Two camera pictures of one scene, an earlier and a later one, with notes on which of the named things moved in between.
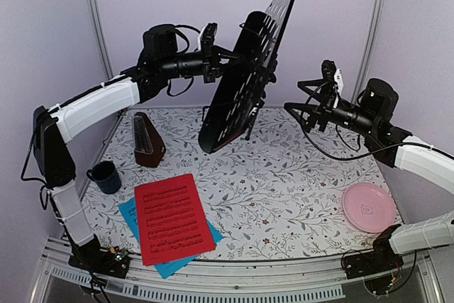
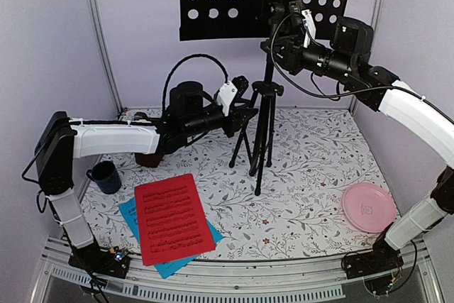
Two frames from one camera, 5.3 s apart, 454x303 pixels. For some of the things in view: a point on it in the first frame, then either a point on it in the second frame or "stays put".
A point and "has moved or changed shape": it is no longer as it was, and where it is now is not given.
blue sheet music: [128, 211] stays put
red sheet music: [172, 223] stays put
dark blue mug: [106, 174] stays put
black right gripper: [323, 110] to [291, 52]
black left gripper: [212, 54] to [237, 113]
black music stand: [238, 95] has moved or changed shape
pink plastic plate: [368, 207] stays put
